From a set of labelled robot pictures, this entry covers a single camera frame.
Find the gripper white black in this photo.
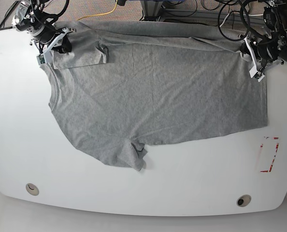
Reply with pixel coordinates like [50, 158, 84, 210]
[240, 35, 284, 76]
[30, 28, 76, 63]

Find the grey t-shirt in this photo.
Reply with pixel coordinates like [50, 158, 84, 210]
[41, 22, 268, 171]

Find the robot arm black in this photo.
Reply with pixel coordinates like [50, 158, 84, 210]
[217, 0, 287, 82]
[12, 0, 76, 65]

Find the red tape rectangle marking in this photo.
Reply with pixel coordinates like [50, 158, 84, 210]
[257, 137, 280, 173]

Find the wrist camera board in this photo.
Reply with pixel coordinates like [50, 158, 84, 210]
[249, 69, 265, 83]
[36, 53, 51, 65]

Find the white cable on floor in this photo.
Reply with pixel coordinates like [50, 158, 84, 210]
[217, 12, 262, 29]

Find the yellow cable on floor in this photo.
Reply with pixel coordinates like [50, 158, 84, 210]
[76, 2, 117, 22]

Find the aluminium frame stand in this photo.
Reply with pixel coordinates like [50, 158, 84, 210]
[140, 0, 163, 21]

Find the left table cable grommet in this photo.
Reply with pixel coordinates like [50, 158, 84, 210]
[26, 183, 39, 196]

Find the table cable grommet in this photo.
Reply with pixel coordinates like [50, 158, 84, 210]
[236, 195, 252, 207]
[26, 183, 39, 196]

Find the right table cable grommet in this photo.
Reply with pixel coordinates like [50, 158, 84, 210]
[236, 195, 252, 207]

